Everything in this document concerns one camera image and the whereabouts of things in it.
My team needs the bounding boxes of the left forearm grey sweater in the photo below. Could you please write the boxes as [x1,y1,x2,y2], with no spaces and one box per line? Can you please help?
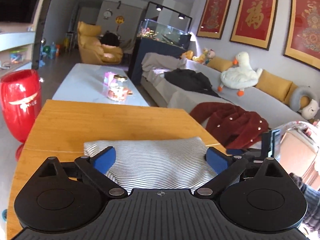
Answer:
[289,173,320,236]

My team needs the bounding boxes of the beige blanket on sofa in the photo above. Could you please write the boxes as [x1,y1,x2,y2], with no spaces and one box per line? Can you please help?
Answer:
[142,53,187,80]

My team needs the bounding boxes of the small plush toys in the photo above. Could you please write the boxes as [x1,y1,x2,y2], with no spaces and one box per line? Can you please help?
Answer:
[180,48,216,65]

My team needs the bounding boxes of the red framed dragon picture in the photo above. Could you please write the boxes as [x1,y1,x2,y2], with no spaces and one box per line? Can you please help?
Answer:
[196,0,232,40]

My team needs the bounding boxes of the yellow armchair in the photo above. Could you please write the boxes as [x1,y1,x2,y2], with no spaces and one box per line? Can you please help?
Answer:
[77,21,123,66]

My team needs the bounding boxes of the glass fish tank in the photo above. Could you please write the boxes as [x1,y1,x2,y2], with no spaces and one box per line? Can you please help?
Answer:
[137,19,191,49]

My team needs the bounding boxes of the white cat plush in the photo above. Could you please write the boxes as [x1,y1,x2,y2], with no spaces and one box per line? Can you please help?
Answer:
[301,99,319,120]

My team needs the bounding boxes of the grey neck pillow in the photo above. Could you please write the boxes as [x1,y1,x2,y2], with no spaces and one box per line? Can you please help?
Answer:
[290,86,312,112]

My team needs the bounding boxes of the red framed calligraphy picture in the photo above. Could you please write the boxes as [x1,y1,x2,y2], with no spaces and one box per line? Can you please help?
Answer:
[230,0,278,50]

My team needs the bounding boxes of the grey sofa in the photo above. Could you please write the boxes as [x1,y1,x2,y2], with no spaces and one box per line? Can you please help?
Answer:
[141,60,313,129]

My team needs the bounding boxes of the glass snack jar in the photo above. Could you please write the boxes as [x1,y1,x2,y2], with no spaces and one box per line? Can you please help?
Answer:
[107,74,129,102]

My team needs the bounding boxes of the yellow sofa cushion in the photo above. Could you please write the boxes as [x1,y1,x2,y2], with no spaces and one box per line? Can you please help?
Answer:
[207,56,233,72]
[255,70,293,102]

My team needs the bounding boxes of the white goose plush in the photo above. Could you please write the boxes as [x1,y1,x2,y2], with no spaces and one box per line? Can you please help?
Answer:
[217,51,263,97]

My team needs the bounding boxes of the pink small box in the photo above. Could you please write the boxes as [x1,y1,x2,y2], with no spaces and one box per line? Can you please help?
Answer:
[104,72,115,86]

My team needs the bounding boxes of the dark red fuzzy coat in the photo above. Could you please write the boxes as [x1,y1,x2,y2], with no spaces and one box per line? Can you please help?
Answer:
[190,102,268,149]

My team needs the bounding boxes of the yellow sofa cushion near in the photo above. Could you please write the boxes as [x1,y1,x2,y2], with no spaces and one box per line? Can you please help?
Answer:
[255,70,293,102]

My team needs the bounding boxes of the black jacket on sofa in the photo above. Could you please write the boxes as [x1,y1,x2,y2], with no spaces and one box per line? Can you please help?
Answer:
[164,69,220,98]

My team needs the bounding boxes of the white wooden shelf unit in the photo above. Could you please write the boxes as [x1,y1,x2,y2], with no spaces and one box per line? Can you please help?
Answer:
[1,22,35,77]

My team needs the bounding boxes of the white marble coffee table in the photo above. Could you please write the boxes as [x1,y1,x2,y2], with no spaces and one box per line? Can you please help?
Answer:
[51,63,150,107]

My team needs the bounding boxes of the dark blue cabinet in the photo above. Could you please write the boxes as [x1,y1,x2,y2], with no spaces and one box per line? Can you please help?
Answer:
[127,37,187,85]

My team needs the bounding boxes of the black white striped garment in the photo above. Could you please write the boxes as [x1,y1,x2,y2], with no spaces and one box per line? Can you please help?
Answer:
[84,137,217,192]

